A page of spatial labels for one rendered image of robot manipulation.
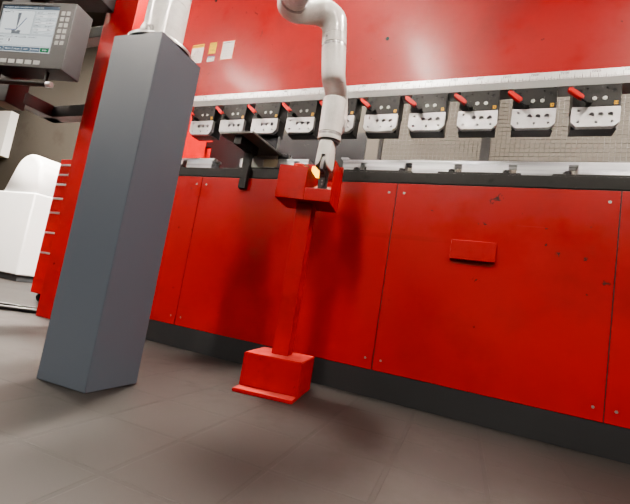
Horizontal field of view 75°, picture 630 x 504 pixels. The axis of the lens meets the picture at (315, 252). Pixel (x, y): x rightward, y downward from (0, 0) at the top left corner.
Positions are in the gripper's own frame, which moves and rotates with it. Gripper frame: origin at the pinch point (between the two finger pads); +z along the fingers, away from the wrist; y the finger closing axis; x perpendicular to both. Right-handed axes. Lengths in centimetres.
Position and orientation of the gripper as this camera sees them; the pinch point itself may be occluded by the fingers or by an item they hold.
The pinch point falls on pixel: (322, 184)
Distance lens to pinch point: 149.4
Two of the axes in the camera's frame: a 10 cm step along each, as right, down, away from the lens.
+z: -1.4, 9.9, -0.2
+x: 9.6, 1.3, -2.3
